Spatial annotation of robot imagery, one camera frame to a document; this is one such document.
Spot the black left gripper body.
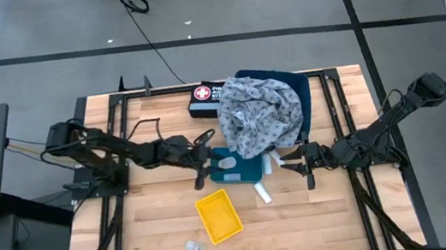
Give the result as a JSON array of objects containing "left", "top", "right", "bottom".
[{"left": 154, "top": 130, "right": 217, "bottom": 194}]

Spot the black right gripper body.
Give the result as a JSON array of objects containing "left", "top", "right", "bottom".
[{"left": 300, "top": 127, "right": 344, "bottom": 191}]

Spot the white gauze roll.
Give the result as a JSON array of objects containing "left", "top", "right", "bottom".
[
  {"left": 260, "top": 152, "right": 274, "bottom": 176},
  {"left": 268, "top": 147, "right": 288, "bottom": 168}
]

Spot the white tube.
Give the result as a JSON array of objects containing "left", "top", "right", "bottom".
[{"left": 254, "top": 181, "right": 273, "bottom": 205}]

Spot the grey patterned hospital gown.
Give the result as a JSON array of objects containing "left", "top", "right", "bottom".
[{"left": 211, "top": 67, "right": 309, "bottom": 164}]

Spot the small clear packet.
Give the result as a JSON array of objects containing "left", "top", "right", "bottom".
[{"left": 184, "top": 238, "right": 206, "bottom": 250}]

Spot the small teal plastic bin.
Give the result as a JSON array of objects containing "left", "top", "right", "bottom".
[{"left": 205, "top": 141, "right": 266, "bottom": 189}]

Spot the yellow slotted plastic basket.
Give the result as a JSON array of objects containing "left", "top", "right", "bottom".
[{"left": 193, "top": 186, "right": 247, "bottom": 248}]

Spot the large dark blue bin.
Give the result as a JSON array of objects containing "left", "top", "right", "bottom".
[{"left": 232, "top": 61, "right": 319, "bottom": 158}]

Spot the black first aid kit pouch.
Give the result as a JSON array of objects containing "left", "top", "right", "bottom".
[{"left": 184, "top": 78, "right": 229, "bottom": 122}]

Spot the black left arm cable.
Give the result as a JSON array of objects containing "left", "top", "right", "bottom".
[{"left": 124, "top": 116, "right": 164, "bottom": 146}]

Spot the black aluminium rig frame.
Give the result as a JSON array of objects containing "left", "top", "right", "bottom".
[{"left": 40, "top": 39, "right": 429, "bottom": 250}]

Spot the black floor cable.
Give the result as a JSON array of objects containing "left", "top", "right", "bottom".
[{"left": 114, "top": 0, "right": 188, "bottom": 93}]

